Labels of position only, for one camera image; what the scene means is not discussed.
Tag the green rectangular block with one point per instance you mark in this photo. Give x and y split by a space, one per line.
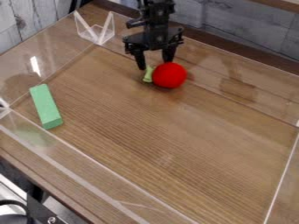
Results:
45 106

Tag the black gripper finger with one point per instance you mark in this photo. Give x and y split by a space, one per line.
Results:
168 53
138 58

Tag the clear acrylic tray wall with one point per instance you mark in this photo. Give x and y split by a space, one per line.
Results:
204 154

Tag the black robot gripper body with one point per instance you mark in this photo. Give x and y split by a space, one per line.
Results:
157 35

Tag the red strawberry toy fruit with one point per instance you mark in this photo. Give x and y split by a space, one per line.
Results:
168 75

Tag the black metal bracket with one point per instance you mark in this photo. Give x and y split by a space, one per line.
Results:
40 214

